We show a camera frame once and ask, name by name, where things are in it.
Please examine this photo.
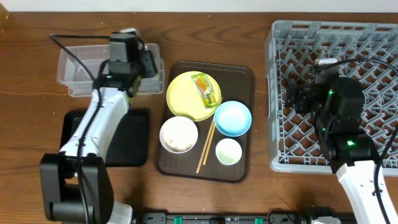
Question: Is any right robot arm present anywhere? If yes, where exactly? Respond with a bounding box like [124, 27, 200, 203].
[285, 72, 397, 223]

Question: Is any brown plastic serving tray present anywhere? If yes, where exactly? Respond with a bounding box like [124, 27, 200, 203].
[154, 61, 255, 184]

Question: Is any green yellow snack wrapper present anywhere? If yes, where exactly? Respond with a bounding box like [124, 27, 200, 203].
[191, 72, 218, 109]

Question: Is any black food waste tray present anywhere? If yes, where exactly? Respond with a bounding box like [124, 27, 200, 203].
[59, 108, 150, 168]

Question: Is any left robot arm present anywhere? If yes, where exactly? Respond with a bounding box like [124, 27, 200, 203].
[40, 44, 157, 223]

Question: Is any white rice bowl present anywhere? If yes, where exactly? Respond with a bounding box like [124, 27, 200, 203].
[159, 116, 198, 154]

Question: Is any wooden chopstick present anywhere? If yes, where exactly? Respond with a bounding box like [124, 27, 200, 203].
[196, 128, 210, 174]
[202, 116, 216, 166]

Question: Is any grey dishwasher rack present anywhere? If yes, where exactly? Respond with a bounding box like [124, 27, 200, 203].
[265, 20, 397, 176]

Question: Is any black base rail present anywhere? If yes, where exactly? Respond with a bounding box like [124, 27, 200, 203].
[133, 207, 356, 224]

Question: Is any light blue bowl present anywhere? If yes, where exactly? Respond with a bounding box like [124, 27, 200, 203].
[214, 101, 252, 137]

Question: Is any clear plastic waste bin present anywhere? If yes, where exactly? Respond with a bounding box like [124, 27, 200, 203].
[57, 44, 165, 97]

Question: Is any small white green cup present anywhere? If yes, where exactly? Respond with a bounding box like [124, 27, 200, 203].
[215, 138, 243, 166]

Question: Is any yellow round plate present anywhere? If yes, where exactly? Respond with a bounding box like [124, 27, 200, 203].
[166, 71, 221, 121]

